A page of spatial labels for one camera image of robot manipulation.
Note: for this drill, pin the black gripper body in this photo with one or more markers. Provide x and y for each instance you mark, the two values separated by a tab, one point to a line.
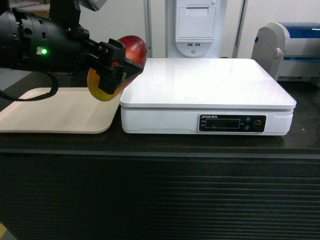
96	55

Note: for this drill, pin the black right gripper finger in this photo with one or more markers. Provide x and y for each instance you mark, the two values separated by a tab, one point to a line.
123	69

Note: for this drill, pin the dark red mango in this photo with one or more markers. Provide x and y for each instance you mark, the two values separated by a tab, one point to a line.
136	50

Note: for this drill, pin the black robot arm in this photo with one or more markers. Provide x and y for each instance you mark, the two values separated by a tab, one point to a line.
59	44

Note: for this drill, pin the white checkout scale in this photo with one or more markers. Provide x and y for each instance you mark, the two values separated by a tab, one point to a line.
206	96

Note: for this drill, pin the black checkout counter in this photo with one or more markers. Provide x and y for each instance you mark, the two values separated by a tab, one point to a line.
116	185

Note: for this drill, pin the beige plastic tray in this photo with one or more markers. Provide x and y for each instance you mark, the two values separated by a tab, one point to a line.
72	110

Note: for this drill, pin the white receipt printer kiosk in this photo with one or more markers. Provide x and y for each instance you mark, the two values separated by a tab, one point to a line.
194	28

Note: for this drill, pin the grey blue bag dispenser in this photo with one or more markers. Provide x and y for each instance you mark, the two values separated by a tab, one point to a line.
289	51

